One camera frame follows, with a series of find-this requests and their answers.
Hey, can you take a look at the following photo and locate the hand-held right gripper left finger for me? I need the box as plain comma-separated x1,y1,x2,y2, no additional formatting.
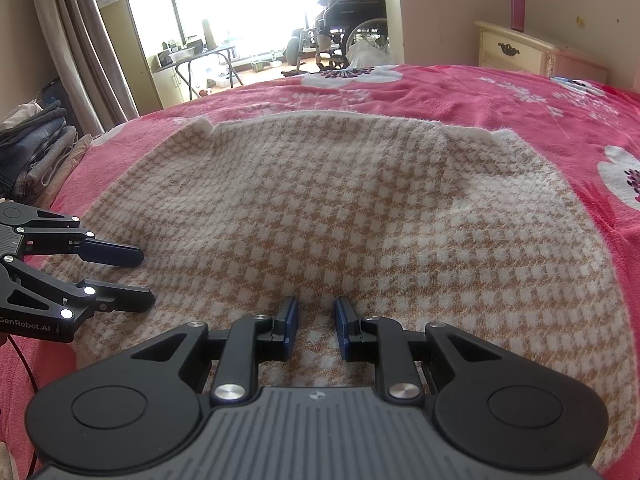
127,296,302,407

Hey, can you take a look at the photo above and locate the wheelchair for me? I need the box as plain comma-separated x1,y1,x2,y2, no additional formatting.
282,0,396,78

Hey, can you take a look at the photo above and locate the black bag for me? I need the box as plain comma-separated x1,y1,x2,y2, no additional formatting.
37,77,68,111

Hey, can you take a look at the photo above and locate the white bag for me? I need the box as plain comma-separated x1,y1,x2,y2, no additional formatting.
346,40,396,71

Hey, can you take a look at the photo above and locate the folding table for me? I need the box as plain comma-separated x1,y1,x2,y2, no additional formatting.
152,42,246,101

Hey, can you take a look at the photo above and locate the beige white houndstooth coat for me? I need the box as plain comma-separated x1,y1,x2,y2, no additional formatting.
75,110,633,471

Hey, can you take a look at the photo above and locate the beige curtain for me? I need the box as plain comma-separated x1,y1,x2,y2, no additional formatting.
27,0,141,136

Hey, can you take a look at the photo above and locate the black cable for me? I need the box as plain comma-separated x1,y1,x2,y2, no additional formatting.
7,332,41,466

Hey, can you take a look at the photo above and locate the stack of folded clothes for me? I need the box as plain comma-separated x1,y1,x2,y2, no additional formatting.
0,100,93,211

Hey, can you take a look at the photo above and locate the pink floral blanket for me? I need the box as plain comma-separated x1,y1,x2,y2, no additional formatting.
0,62,640,480

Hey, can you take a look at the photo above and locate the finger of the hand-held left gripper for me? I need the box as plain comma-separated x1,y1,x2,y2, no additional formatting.
22,211,146,268
2,255,156,325

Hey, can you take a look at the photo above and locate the cream nightstand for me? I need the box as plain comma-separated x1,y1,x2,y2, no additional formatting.
474,20,611,83

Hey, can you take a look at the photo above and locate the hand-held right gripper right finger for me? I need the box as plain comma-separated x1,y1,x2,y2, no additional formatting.
334,296,508,405

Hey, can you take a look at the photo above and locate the small blue white item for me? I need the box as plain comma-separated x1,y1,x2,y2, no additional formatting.
550,76,606,95

